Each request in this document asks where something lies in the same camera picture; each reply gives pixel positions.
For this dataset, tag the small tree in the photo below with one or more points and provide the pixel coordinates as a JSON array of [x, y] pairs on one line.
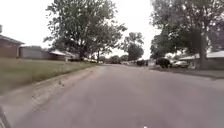
[[135, 48]]

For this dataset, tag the grey asphalt road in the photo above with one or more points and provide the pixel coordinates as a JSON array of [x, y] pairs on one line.
[[133, 96]]

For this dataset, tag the large leafy tree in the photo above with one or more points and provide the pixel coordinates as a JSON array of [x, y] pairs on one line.
[[190, 23], [83, 26]]

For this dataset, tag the dark vehicle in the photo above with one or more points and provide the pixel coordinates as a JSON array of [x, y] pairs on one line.
[[164, 62]]

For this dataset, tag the pale car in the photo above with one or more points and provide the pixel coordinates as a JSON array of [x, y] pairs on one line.
[[180, 64]]

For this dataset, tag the grey building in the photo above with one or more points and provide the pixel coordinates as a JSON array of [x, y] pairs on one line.
[[33, 53]]

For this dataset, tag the pale concrete kerb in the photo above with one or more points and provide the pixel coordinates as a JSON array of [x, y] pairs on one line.
[[36, 93]]

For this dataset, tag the grass lawn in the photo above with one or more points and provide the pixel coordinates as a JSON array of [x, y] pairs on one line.
[[30, 70]]

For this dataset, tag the grass verge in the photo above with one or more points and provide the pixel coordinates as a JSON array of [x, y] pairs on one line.
[[196, 72]]

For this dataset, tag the low house with pale roof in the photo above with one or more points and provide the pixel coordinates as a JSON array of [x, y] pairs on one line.
[[215, 58]]

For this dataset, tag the red brick house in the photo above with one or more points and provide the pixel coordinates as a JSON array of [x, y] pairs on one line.
[[8, 46]]

